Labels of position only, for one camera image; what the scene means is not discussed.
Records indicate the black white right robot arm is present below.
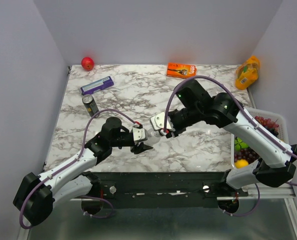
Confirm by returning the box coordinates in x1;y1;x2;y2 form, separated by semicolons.
151;76;297;196

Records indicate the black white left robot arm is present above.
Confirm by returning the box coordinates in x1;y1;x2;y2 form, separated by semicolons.
13;117;152;229

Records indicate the orange razor box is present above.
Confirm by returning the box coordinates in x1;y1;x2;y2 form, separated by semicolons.
166;62;197;79

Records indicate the green toy fruit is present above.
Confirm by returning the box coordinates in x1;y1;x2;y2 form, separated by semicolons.
234;137;249;152

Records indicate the black drink can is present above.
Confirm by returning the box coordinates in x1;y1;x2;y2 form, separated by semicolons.
82;94;99;117

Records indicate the yellow lemon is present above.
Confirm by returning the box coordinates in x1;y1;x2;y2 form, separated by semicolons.
234;159;249;169

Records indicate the purple grape bunch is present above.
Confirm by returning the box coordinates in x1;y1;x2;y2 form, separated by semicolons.
233;115;280;165

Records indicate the purple white flat box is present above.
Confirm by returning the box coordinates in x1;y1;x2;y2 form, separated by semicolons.
79;76;114;96

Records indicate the orange snack bag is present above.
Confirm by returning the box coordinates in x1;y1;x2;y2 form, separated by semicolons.
235;55;260;90

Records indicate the red apple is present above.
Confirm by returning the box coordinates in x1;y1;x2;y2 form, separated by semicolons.
81;57;95;71

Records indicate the white plastic basket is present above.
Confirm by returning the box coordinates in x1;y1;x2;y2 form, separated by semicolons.
224;107;291;169

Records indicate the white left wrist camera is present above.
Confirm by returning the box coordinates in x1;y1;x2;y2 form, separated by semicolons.
131;127;148;144

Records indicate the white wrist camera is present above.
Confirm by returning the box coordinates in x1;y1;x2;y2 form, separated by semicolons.
131;127;148;144
149;112;172;133

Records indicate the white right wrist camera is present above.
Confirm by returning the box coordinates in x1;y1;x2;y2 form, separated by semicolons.
149;112;172;133

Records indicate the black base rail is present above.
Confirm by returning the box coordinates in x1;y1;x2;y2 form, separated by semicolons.
80;171;248;209

